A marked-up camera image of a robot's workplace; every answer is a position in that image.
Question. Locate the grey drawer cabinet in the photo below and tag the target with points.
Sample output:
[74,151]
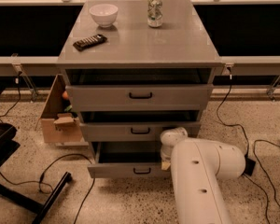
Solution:
[177,53]

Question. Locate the grey bottom drawer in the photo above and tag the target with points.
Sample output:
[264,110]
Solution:
[127,159]

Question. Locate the white bowl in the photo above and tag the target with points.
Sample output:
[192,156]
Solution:
[104,14]

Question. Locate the grey top drawer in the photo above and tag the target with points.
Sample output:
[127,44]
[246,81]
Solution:
[138,97]

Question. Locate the grey drawer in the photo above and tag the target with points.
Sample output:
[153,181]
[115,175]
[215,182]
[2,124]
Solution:
[127,159]
[138,97]
[133,131]

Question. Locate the grey middle drawer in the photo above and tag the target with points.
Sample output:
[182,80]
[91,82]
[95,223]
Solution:
[133,131]

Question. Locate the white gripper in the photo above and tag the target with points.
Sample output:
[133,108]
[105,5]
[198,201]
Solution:
[165,156]

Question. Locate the orange fruit in box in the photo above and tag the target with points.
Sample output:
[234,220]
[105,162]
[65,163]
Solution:
[65,95]

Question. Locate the cardboard box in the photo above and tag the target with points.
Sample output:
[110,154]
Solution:
[57,123]

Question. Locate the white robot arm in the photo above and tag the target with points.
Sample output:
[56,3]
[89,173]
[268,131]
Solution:
[196,165]

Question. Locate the black chair base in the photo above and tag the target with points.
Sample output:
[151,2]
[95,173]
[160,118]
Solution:
[36,167]

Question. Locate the white green soda can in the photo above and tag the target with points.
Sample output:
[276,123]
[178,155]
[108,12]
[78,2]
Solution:
[154,13]

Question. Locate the black power adapter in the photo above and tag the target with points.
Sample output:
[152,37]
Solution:
[249,166]

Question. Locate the dark snack bar packet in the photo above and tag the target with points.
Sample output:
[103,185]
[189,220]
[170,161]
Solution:
[89,42]

